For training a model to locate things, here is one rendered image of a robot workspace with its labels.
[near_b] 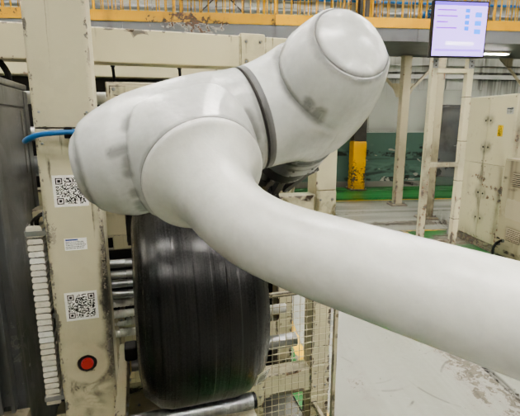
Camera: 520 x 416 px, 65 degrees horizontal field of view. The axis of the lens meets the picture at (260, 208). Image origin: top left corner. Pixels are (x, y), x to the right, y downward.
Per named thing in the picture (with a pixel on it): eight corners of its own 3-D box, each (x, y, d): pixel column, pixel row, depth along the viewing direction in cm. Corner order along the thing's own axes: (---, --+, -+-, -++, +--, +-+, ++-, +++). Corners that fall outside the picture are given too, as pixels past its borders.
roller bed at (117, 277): (83, 345, 144) (76, 264, 137) (88, 325, 157) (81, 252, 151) (142, 337, 149) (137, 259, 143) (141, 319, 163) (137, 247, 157)
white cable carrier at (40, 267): (46, 405, 106) (25, 226, 96) (50, 394, 110) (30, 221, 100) (65, 402, 107) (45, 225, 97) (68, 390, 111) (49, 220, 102)
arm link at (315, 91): (320, 77, 50) (221, 105, 47) (376, -27, 36) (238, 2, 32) (359, 153, 48) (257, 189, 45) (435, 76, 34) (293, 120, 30)
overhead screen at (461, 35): (429, 57, 423) (434, -1, 412) (427, 57, 428) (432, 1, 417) (484, 58, 430) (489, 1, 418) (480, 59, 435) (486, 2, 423)
